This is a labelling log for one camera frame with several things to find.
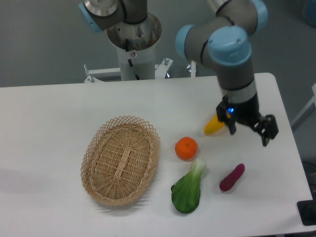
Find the orange mandarin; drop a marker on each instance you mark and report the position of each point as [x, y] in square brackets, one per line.
[186, 148]

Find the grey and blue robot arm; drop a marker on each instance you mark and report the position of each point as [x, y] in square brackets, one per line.
[221, 45]

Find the purple sweet potato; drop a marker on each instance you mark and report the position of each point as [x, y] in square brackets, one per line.
[229, 181]

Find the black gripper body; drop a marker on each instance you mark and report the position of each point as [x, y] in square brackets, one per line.
[241, 104]

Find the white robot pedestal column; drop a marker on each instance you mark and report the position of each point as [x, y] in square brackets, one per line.
[136, 46]

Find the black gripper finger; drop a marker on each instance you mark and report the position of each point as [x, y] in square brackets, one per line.
[230, 123]
[267, 128]

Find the green bok choy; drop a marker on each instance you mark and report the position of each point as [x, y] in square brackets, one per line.
[185, 193]

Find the yellow corn cob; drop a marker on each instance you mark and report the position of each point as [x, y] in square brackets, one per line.
[213, 125]

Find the white metal base frame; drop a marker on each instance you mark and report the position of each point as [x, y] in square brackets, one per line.
[166, 70]

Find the black device at table edge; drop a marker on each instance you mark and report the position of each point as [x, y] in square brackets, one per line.
[307, 211]

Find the woven wicker basket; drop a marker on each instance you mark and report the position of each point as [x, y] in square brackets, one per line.
[120, 161]

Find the white frame at right edge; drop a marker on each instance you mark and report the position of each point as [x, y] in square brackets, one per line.
[305, 112]

